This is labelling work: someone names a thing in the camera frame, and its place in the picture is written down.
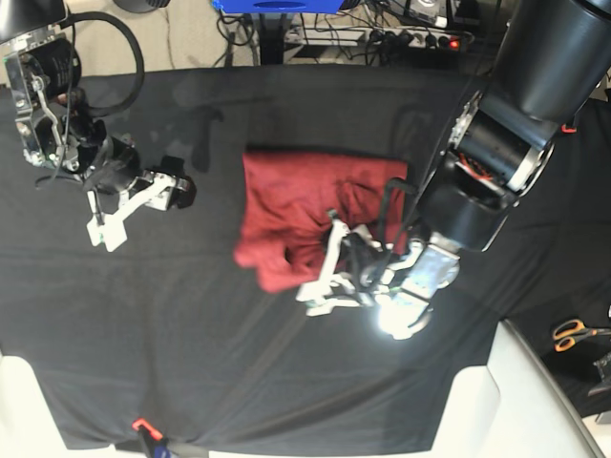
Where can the white power strip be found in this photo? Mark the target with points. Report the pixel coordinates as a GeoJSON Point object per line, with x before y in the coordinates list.
{"type": "Point", "coordinates": [351, 36]}

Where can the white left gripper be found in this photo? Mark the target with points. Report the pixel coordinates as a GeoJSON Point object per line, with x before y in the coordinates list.
{"type": "Point", "coordinates": [347, 272]}

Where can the yellow-handled scissors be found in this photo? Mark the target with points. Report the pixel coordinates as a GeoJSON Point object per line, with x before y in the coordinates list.
{"type": "Point", "coordinates": [572, 332]}

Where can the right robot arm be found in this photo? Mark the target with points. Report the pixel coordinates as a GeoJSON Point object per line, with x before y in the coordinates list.
{"type": "Point", "coordinates": [62, 132]}

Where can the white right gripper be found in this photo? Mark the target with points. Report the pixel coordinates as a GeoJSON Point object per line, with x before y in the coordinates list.
{"type": "Point", "coordinates": [152, 189]}

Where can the black metal tool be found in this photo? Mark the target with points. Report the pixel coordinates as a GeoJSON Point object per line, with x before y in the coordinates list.
{"type": "Point", "coordinates": [603, 367]}

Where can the black round base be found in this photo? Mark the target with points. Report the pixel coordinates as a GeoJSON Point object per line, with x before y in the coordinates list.
{"type": "Point", "coordinates": [141, 6]}

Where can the black table cloth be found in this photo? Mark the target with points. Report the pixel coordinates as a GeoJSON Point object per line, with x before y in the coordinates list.
{"type": "Point", "coordinates": [170, 328]}

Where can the orange black clamp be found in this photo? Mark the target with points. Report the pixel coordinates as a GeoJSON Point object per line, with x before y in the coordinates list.
{"type": "Point", "coordinates": [154, 444]}
{"type": "Point", "coordinates": [568, 128]}

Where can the orange black clamp bottom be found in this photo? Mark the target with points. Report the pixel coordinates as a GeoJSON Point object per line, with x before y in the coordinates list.
{"type": "Point", "coordinates": [154, 444]}

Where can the black stand post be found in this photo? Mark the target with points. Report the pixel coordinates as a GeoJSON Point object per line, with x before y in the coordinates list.
{"type": "Point", "coordinates": [272, 28]}

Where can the white foam block left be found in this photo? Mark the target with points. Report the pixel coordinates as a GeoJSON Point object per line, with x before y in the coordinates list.
{"type": "Point", "coordinates": [27, 425]}

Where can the maroon long-sleeve T-shirt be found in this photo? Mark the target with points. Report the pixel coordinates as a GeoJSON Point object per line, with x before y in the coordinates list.
{"type": "Point", "coordinates": [288, 195]}

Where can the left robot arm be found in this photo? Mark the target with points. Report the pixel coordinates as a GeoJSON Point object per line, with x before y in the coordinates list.
{"type": "Point", "coordinates": [552, 57]}

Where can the orange black clamp right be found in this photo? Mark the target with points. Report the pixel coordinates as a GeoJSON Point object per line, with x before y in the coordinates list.
{"type": "Point", "coordinates": [568, 128]}

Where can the blue plastic bin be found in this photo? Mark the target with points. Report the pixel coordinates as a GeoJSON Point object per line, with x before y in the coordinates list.
{"type": "Point", "coordinates": [277, 6]}

